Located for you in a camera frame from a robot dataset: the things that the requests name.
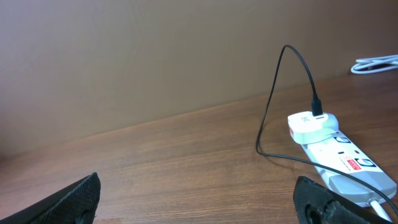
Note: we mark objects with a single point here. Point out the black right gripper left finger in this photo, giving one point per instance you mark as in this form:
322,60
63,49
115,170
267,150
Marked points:
74,204

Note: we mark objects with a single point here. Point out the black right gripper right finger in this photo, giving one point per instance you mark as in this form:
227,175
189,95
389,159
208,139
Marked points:
315,204

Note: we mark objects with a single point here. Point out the white USB charger plug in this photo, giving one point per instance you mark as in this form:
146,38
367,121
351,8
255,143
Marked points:
305,128

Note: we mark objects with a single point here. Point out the white power strip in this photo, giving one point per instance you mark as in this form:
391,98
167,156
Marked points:
340,153

